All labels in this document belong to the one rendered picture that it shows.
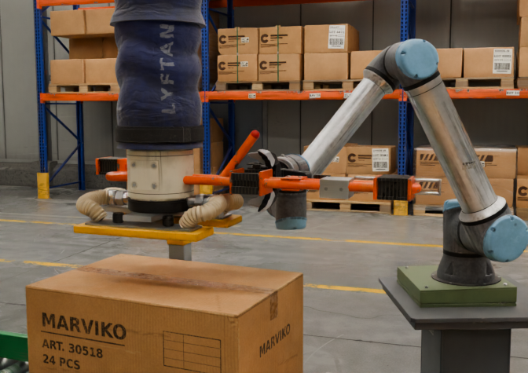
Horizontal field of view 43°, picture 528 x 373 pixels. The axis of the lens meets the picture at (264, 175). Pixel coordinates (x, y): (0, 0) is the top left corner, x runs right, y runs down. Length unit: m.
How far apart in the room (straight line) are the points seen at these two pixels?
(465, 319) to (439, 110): 0.64
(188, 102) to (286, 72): 7.38
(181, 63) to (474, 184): 0.96
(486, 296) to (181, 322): 1.11
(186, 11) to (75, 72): 8.74
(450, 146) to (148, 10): 0.97
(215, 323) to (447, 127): 0.94
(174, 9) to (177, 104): 0.22
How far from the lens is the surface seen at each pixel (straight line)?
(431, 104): 2.01
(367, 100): 2.08
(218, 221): 1.73
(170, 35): 1.63
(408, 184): 1.49
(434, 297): 2.23
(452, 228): 2.28
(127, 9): 1.66
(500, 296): 2.30
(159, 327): 1.57
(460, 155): 2.05
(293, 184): 1.56
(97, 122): 11.72
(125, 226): 1.65
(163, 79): 1.62
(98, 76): 10.14
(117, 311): 1.63
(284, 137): 10.35
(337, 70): 8.82
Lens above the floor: 1.40
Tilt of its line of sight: 6 degrees down
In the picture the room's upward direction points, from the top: straight up
